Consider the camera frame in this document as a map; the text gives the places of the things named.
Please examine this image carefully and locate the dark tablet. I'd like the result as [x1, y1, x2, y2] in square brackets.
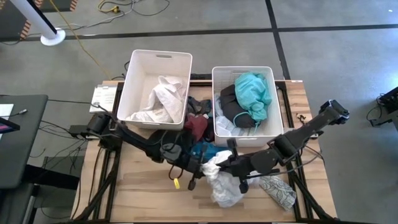
[0, 116, 21, 134]

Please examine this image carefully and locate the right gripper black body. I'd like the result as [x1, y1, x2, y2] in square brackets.
[226, 138, 262, 195]

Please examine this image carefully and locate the white perforated plastic bin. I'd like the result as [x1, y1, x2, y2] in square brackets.
[211, 65, 284, 148]
[116, 49, 193, 131]

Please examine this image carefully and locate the coiled yellow cord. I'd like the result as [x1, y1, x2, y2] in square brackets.
[97, 0, 121, 14]

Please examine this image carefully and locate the black power box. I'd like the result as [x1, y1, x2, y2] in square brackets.
[68, 124, 91, 140]

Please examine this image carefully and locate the dark slate garment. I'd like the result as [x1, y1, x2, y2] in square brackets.
[155, 128, 201, 166]

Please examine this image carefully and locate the maroon garment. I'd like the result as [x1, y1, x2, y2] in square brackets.
[183, 113, 209, 141]

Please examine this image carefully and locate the black looped wrist cable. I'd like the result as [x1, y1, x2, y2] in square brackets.
[168, 164, 185, 182]

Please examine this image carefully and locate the white floor stand pole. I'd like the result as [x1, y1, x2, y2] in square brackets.
[9, 0, 67, 47]

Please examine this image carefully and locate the dark purple-toed sock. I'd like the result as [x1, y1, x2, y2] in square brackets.
[201, 116, 216, 143]

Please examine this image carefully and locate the black aluminium table frame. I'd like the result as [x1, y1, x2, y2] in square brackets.
[67, 73, 343, 224]

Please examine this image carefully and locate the grey floor cable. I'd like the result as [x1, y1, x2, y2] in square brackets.
[60, 0, 171, 32]

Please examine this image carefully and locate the black equipment rig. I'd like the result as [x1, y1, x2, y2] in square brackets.
[366, 86, 398, 128]

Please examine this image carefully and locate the white leaf-patterned cloth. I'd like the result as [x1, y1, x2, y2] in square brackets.
[257, 174, 298, 212]

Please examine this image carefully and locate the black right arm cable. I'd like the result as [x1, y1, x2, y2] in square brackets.
[245, 145, 325, 180]

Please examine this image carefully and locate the long yellow floor cable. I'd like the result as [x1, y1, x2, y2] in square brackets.
[49, 0, 112, 80]

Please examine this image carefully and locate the white sheet of paper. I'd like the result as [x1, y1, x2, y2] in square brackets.
[0, 103, 15, 118]

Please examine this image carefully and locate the teal garment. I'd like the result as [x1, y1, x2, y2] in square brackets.
[233, 72, 273, 133]

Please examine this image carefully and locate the black desk base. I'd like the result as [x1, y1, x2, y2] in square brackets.
[0, 164, 81, 224]

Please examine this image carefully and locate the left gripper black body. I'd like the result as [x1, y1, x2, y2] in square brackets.
[182, 144, 209, 192]

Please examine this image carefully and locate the black hazard-striped mat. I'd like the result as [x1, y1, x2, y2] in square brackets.
[33, 0, 78, 13]
[0, 0, 32, 43]

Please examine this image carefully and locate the black desk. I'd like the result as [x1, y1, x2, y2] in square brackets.
[0, 94, 49, 190]

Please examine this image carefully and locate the white paper booklet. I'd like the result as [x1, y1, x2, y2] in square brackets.
[89, 84, 118, 114]

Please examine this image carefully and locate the cable with metal plug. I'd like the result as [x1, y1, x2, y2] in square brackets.
[0, 108, 28, 119]

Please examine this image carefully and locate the plain white shirt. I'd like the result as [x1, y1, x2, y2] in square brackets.
[129, 75, 188, 124]

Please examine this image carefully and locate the white lace garment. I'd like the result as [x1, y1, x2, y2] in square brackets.
[201, 150, 247, 208]

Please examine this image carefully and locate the dark charcoal garment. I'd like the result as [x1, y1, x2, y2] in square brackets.
[219, 83, 257, 129]

